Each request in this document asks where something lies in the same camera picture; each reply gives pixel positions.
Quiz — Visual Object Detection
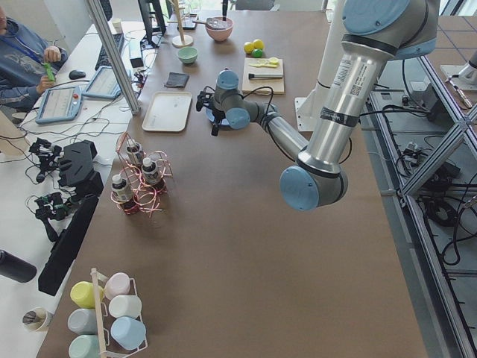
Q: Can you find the black bar device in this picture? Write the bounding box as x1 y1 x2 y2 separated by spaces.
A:
38 195 98 296

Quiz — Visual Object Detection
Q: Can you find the black computer mouse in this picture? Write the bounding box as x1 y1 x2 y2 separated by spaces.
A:
69 70 86 80

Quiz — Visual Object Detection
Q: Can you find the mint green cup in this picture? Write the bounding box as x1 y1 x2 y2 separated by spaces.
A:
69 335 100 358

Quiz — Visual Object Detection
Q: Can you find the grey cup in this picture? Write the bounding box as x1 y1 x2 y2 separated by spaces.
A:
67 308 98 335

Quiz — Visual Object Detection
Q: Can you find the person in blue hoodie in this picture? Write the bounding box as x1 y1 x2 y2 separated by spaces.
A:
1 10 68 112

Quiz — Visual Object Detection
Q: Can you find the paper cup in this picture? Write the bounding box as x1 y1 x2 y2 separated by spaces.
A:
22 307 53 332

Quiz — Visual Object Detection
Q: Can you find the steel muddler black tip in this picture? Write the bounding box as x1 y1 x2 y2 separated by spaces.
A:
248 73 284 81

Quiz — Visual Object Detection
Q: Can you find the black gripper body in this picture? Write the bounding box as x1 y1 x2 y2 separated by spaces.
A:
212 109 224 126

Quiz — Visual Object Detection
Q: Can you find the pink cup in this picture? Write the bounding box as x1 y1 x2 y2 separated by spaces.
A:
104 272 130 300

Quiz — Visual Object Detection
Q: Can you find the blue cup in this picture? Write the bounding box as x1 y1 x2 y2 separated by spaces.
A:
110 316 146 351

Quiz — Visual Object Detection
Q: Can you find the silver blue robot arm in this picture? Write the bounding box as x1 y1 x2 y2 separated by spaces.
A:
440 52 476 109
211 1 439 211

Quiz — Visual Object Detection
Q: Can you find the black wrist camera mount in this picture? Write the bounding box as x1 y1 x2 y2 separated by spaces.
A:
195 86 215 112

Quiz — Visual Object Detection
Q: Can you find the blue teach pendant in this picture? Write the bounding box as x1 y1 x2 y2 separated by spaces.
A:
82 66 121 100
35 87 82 125

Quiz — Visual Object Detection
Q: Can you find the wooden cutting board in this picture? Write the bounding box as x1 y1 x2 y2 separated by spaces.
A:
241 57 285 95

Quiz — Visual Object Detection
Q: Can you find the black thermos bottle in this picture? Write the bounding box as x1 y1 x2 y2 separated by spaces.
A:
0 250 37 283

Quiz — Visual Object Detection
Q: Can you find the wooden cup tree stand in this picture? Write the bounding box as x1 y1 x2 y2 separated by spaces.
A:
168 0 194 48

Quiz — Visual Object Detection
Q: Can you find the grey folded cloth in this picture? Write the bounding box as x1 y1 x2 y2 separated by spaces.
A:
164 72 189 88

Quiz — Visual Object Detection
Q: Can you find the white cup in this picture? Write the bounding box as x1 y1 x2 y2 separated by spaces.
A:
109 295 142 319

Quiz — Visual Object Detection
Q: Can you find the yellow lemon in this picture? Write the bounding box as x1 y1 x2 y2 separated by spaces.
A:
252 39 265 50
243 42 255 54

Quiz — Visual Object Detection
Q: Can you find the yellow plastic knife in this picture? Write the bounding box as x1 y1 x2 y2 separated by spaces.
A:
249 62 279 68

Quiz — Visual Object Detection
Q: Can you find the white wire cup rack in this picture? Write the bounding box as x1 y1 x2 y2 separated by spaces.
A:
90 268 148 357

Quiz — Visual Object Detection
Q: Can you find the copper wire bottle rack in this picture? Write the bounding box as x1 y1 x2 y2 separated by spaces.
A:
110 132 173 216

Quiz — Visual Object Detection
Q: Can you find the cream rabbit tray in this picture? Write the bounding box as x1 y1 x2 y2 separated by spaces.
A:
142 91 192 133

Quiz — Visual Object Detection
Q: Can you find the dark drink bottle white cap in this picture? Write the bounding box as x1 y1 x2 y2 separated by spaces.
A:
112 174 138 215

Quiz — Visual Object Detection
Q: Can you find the black keyboard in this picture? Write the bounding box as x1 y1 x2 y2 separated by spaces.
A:
94 32 125 72

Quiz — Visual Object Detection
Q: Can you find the pink bowl with ice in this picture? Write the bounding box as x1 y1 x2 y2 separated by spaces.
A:
206 16 233 42

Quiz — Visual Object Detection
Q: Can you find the yellow cup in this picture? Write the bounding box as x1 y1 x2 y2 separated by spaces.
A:
70 281 95 309

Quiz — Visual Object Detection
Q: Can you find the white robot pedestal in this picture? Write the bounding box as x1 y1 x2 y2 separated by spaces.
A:
295 1 346 132

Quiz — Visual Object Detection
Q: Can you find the aluminium frame post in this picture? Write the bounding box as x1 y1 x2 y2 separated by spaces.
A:
85 0 140 115

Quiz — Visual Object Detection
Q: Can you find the green bowl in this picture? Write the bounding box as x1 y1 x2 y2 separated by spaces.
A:
177 46 198 65

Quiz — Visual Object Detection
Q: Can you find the green lime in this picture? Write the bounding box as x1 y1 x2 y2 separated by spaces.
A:
251 48 263 58

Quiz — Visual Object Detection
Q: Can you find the blue round plate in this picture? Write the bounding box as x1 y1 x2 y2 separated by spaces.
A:
206 108 230 130

